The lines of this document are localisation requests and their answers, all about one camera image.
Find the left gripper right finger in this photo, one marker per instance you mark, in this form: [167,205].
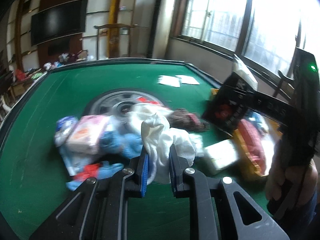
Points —
[219,208]

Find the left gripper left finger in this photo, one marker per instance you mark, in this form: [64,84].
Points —
[97,209]

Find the black snack package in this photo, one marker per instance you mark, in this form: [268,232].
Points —
[227,108]

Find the brown pink knitted hat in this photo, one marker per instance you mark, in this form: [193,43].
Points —
[183,119]

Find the white cloth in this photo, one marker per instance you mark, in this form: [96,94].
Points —
[150,122]

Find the red snack bag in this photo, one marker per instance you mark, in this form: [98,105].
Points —
[252,140]

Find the person right hand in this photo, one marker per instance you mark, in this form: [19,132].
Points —
[278,175]

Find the white floral tissue pack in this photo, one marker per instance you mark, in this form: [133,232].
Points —
[220,156]

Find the dark wooden chair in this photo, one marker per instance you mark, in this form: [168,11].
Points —
[285,87]

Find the light blue socks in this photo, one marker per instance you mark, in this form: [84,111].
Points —
[112,144]

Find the pink tissue pack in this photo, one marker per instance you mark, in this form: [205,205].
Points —
[86,134]

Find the blue white tissue pack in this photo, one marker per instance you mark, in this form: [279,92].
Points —
[64,127]

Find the red plastic bag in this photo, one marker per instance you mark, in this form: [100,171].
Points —
[142,99]

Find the white paper sheet right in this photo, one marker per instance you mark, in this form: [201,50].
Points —
[188,80]

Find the white paper sheet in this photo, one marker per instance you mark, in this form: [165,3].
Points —
[171,81]
[188,80]

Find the white paper sheet left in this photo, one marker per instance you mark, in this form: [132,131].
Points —
[171,81]

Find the white standing air conditioner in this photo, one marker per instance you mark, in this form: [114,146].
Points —
[161,21]

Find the black wall television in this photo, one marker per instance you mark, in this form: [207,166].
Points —
[59,21]

